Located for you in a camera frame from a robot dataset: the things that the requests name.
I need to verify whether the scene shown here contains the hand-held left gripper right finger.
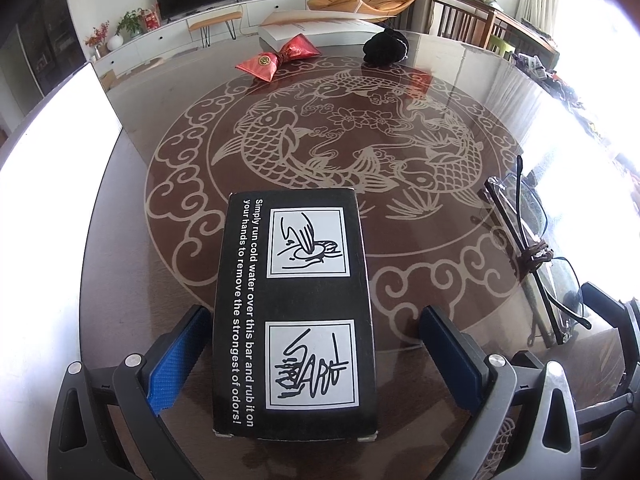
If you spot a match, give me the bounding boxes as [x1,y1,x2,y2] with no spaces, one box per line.
[419,305,583,480]

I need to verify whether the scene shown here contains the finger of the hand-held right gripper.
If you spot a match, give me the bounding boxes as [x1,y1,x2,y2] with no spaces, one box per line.
[580,281,640,336]
[511,349,549,380]

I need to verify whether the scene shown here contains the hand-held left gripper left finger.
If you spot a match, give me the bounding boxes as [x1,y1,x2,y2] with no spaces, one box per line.
[47,305,214,480]

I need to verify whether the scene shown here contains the black printed cardboard box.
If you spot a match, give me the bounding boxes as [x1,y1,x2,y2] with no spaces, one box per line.
[212,188,379,444]

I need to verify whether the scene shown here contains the thin-framed eyeglasses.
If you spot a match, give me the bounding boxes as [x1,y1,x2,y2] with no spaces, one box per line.
[477,155,592,349]

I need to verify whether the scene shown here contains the white board panel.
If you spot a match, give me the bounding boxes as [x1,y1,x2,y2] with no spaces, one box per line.
[0,60,124,480]

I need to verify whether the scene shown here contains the white television cabinet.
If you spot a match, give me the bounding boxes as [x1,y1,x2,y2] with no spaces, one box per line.
[92,0,308,77]

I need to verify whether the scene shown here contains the black cloth pouch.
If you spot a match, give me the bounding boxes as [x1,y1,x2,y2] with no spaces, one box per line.
[362,29,410,66]

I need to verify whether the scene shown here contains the dark wooden chair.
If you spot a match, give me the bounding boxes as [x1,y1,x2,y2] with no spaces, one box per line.
[430,0,494,47]

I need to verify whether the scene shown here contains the red flowers in vase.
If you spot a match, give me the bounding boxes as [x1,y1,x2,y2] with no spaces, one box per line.
[84,21,124,59]

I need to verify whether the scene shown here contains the red bow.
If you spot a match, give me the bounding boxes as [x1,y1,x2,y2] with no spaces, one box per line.
[235,33,321,83]

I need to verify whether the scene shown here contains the green leafy potted plant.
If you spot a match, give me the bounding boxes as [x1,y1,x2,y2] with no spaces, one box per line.
[116,8,146,39]

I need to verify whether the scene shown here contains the orange bench with hairpin legs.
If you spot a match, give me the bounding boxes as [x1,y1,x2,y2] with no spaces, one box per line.
[187,7,245,44]

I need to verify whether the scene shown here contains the dark display cabinet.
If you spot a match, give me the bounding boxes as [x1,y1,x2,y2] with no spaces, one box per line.
[0,0,86,97]

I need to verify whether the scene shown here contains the white flat box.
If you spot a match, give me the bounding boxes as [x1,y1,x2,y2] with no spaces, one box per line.
[257,10,388,54]

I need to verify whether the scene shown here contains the orange lounge chair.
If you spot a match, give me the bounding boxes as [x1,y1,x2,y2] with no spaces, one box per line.
[306,0,429,24]

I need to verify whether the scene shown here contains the brown cord loop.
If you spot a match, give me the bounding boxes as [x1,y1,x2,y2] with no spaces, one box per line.
[517,240,556,274]

